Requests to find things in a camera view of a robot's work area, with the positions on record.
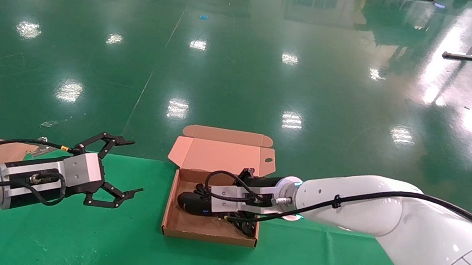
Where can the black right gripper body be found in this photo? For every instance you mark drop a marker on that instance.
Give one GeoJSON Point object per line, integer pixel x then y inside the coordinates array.
{"type": "Point", "coordinates": [261, 182]}

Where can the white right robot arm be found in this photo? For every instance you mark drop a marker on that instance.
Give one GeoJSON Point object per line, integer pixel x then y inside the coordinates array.
{"type": "Point", "coordinates": [412, 226]}

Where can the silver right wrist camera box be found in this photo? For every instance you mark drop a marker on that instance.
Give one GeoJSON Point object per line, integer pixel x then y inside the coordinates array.
{"type": "Point", "coordinates": [232, 194]}

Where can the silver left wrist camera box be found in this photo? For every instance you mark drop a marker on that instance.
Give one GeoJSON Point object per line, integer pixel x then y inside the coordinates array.
{"type": "Point", "coordinates": [82, 173]}

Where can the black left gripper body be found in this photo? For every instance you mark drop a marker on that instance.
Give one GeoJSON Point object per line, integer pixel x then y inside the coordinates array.
{"type": "Point", "coordinates": [29, 193]}

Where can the open brown cardboard box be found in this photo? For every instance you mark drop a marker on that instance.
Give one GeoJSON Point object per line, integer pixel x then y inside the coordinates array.
{"type": "Point", "coordinates": [214, 155]}

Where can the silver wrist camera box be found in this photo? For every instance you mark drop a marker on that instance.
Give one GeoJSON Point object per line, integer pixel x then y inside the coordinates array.
{"type": "Point", "coordinates": [232, 194]}
{"type": "Point", "coordinates": [82, 173]}

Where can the metal binder clip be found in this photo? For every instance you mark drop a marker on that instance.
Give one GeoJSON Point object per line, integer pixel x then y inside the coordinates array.
{"type": "Point", "coordinates": [45, 149]}

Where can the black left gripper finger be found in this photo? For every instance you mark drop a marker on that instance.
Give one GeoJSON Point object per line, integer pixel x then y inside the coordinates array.
{"type": "Point", "coordinates": [108, 136]}
{"type": "Point", "coordinates": [113, 202]}

